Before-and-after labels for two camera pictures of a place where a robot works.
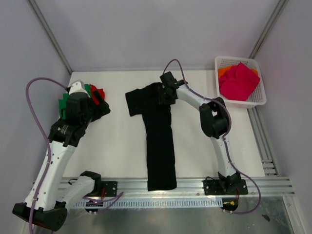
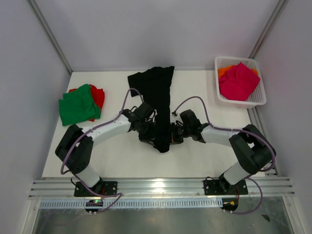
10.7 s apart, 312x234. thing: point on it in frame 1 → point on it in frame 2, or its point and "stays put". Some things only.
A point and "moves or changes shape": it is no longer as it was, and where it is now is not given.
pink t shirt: [238, 83] stays put
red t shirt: [101, 91] stays put
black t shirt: [144, 101] moves or changes shape
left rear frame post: [42, 20] stays put
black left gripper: [101, 109] → [150, 136]
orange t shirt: [222, 70] stays put
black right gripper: [163, 100] → [174, 139]
